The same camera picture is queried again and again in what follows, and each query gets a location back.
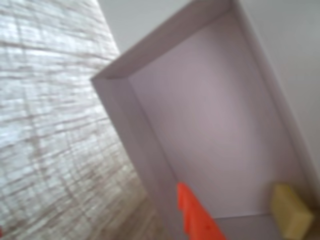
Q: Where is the orange gripper finger with sticker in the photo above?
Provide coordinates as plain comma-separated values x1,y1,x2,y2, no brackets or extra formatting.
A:
176,181,227,240

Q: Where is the yellow foam cuboid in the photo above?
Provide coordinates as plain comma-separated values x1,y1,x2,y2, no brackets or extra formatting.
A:
270,183,315,240

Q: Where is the white cardboard box bin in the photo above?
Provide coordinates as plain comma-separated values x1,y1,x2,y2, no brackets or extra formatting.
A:
90,0,320,240

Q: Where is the beige woven curtain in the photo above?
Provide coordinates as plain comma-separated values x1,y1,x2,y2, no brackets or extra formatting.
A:
0,0,176,240

